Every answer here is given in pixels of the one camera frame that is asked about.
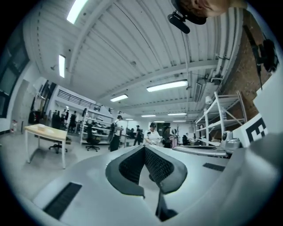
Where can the black head-mounted camera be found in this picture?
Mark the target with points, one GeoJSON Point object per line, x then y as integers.
{"type": "Point", "coordinates": [180, 22]}

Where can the dark window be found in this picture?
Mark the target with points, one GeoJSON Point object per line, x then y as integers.
{"type": "Point", "coordinates": [11, 72]}

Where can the wooden table with white legs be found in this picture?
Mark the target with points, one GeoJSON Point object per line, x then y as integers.
{"type": "Point", "coordinates": [50, 133]}

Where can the black office chair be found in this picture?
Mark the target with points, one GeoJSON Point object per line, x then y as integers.
{"type": "Point", "coordinates": [58, 146]}
{"type": "Point", "coordinates": [91, 136]}

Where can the long ceiling light panel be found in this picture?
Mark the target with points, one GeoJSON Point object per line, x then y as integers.
{"type": "Point", "coordinates": [119, 98]}
{"type": "Point", "coordinates": [62, 66]}
{"type": "Point", "coordinates": [76, 10]}
{"type": "Point", "coordinates": [177, 114]}
{"type": "Point", "coordinates": [167, 86]}

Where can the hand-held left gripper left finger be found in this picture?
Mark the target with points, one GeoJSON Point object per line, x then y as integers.
{"type": "Point", "coordinates": [115, 174]}

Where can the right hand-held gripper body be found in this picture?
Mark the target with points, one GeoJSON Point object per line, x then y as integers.
{"type": "Point", "coordinates": [230, 143]}

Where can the white lamp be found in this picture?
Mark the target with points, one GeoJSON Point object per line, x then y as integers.
{"type": "Point", "coordinates": [208, 99]}

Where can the white metal shelf rack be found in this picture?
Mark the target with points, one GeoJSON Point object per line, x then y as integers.
{"type": "Point", "coordinates": [221, 114]}

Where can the white shelf unit with items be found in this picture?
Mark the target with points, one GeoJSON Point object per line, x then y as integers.
{"type": "Point", "coordinates": [97, 123]}

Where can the black mezzanine railing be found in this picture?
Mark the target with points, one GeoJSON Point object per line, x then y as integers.
{"type": "Point", "coordinates": [77, 99]}

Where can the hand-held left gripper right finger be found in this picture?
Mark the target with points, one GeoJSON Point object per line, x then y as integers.
{"type": "Point", "coordinates": [177, 174]}

